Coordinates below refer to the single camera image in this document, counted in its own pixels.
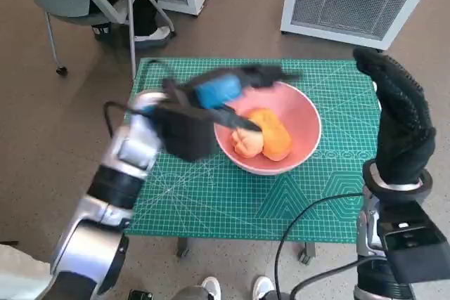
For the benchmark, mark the pink bowl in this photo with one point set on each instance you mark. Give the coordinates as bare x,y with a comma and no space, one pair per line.
302,121

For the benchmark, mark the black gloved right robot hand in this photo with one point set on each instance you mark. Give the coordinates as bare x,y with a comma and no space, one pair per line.
404,131

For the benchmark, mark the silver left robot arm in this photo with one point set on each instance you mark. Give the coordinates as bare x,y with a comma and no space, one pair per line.
95,244

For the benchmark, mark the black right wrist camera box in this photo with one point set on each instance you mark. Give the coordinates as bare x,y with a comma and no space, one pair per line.
418,254

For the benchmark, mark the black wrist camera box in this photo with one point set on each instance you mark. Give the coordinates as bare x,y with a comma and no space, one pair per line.
186,135
418,254

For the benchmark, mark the small black device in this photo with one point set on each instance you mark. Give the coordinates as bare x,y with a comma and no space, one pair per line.
140,295

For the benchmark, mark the oblong orange toy bread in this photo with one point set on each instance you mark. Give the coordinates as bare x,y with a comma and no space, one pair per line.
276,135

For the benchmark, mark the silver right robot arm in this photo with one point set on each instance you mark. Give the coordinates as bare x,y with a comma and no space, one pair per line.
365,229

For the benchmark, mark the white cloth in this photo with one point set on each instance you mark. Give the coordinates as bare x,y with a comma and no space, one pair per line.
21,275

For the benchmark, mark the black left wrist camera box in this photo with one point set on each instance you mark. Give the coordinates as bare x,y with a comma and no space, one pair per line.
186,135

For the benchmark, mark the round toy bread bun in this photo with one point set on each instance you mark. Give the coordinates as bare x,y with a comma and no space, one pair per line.
247,143

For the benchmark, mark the white shoe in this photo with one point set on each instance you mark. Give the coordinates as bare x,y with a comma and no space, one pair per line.
212,287
263,287

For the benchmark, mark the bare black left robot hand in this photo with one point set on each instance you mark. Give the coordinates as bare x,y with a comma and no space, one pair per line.
218,89

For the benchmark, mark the green cutting mat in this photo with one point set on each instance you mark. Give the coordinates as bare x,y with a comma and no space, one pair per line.
211,201

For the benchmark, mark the black table leg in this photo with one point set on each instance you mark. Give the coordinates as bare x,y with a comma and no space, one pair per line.
306,254
183,247

